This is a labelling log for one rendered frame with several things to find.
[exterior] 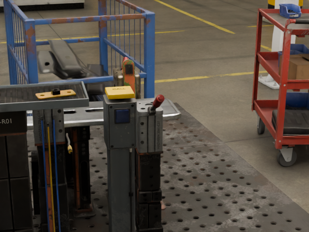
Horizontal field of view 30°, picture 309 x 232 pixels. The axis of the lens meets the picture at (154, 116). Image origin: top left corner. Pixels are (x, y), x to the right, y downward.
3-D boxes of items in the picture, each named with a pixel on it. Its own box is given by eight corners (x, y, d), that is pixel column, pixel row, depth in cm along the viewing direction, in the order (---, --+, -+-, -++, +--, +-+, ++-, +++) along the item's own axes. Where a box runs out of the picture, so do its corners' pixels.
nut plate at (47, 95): (71, 90, 131) (71, 85, 130) (76, 95, 127) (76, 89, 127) (35, 95, 127) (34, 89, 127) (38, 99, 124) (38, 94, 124)
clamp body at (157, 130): (160, 214, 170) (161, 98, 158) (168, 234, 160) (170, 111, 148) (128, 217, 168) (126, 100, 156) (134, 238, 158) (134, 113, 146)
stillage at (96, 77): (12, 111, 469) (2, -8, 437) (106, 101, 494) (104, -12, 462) (35, 171, 362) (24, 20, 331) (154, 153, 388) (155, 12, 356)
